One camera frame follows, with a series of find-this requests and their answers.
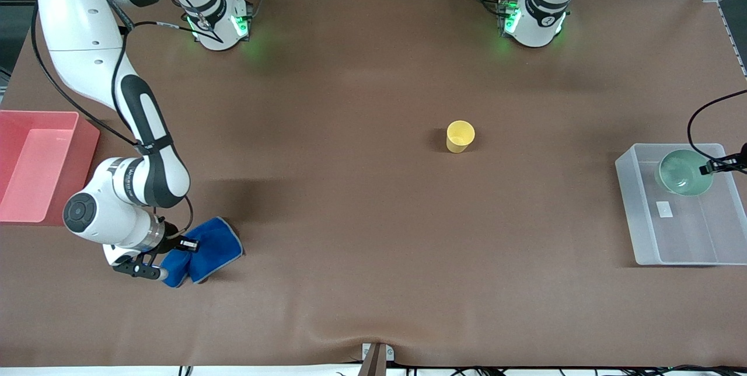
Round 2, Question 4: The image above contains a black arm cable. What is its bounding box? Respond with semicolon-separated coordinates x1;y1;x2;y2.
687;89;747;162
30;0;224;234

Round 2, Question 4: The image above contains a brown table cover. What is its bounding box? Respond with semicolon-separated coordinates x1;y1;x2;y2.
0;0;747;368

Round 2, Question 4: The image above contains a pale green bowl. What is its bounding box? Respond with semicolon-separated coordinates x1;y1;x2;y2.
654;149;714;197

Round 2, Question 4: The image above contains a blue cloth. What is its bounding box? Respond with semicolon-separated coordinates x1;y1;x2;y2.
159;217;244;288

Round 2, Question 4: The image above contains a yellow cup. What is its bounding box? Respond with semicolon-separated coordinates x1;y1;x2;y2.
446;120;476;154

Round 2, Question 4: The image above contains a clear plastic bin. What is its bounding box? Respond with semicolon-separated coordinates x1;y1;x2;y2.
615;143;747;266

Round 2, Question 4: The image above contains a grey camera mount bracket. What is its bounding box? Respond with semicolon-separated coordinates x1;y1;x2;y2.
357;342;395;376

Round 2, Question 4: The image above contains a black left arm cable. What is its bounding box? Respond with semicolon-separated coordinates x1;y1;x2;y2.
687;89;747;162

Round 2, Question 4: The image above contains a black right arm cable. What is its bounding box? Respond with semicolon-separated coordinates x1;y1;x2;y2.
30;0;224;234

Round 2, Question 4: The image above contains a pink plastic bin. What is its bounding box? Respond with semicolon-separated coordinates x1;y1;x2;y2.
0;110;100;227

